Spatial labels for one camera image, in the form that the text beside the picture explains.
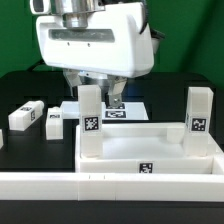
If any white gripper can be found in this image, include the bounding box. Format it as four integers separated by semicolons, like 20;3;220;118
36;2;154;108

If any white desk tabletop tray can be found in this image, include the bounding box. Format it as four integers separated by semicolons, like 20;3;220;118
75;123;224;174

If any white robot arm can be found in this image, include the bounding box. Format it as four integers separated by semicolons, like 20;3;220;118
30;0;165;107

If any white part at left edge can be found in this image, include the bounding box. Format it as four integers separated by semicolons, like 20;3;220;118
0;129;4;150

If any white marker base plate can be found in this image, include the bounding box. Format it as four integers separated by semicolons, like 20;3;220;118
60;101;148;120

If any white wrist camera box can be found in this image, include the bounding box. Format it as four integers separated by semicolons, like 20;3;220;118
29;0;51;15

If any white L-shaped obstacle wall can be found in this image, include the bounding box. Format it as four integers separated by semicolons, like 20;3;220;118
0;172;224;202

